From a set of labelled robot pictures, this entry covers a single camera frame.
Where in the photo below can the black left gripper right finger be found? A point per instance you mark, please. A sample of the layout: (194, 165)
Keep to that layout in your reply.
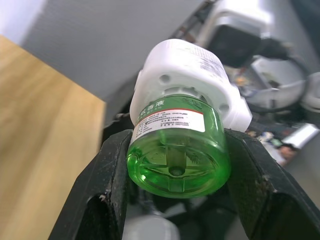
(260, 180)

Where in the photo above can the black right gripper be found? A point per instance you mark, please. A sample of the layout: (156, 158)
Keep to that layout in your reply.
(235, 46)

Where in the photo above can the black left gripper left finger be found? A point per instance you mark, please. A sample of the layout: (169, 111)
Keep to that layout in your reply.
(100, 175)

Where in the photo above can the white mosquito repellent heater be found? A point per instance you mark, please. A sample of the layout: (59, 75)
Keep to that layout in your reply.
(185, 67)

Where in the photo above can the green liquid repellent bottle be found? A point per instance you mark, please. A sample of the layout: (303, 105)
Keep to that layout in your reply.
(178, 162)

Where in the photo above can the silver robot body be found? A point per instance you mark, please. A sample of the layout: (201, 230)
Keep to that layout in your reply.
(152, 228)

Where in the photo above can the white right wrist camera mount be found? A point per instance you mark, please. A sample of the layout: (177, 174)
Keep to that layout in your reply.
(237, 15)

